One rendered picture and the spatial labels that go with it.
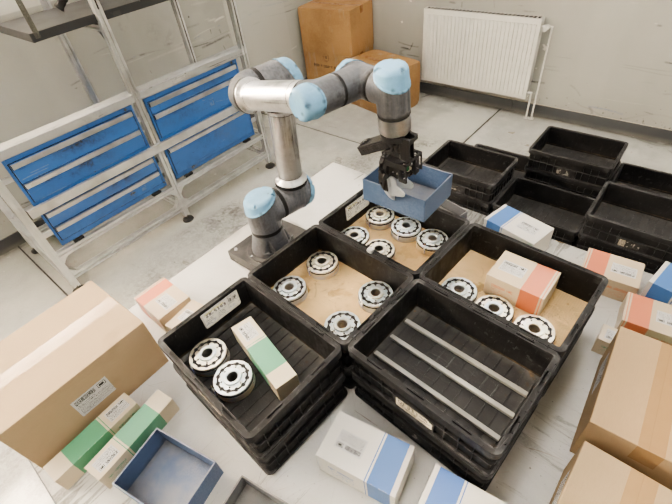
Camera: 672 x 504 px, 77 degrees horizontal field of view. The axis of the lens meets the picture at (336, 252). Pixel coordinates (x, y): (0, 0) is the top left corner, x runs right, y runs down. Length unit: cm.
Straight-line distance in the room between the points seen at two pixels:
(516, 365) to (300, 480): 61
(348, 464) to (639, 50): 346
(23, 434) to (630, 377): 145
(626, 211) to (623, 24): 184
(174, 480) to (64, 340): 49
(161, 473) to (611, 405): 109
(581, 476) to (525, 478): 18
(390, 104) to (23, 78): 289
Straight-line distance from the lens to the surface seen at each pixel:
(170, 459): 129
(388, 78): 92
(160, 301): 154
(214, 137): 318
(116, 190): 291
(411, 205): 113
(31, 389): 135
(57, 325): 147
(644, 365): 125
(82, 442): 137
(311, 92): 92
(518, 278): 127
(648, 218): 235
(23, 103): 355
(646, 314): 148
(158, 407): 131
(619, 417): 115
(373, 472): 107
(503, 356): 119
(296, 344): 120
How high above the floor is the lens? 180
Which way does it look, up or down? 43 degrees down
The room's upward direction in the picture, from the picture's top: 8 degrees counter-clockwise
